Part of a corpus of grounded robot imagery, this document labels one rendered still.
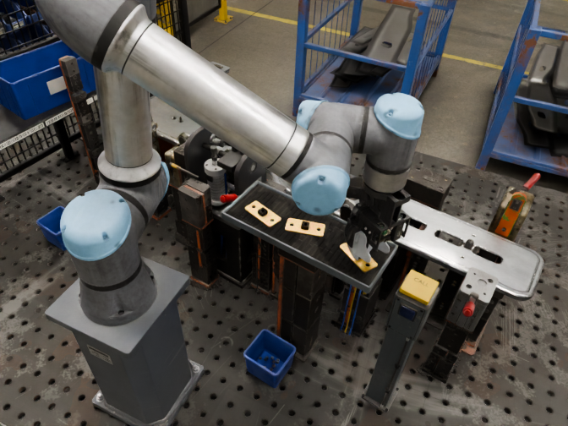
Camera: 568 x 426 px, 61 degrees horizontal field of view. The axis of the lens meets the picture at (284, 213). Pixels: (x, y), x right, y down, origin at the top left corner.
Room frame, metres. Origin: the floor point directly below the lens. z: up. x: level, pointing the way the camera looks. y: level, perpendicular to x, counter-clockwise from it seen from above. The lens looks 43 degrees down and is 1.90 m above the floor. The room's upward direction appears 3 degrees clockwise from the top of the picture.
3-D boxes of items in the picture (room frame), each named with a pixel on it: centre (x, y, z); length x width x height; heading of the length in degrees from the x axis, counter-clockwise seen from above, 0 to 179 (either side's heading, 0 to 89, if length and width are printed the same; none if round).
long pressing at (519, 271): (1.13, -0.05, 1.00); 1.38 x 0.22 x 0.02; 58
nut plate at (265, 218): (0.78, 0.05, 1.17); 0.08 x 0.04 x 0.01; 47
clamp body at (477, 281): (0.69, -0.45, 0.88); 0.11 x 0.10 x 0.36; 148
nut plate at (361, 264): (0.66, -0.16, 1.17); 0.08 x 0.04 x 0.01; 34
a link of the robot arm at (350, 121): (0.64, -0.07, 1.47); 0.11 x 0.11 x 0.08; 82
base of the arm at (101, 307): (0.58, 0.33, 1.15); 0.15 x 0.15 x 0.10
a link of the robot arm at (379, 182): (0.65, -0.17, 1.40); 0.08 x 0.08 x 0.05
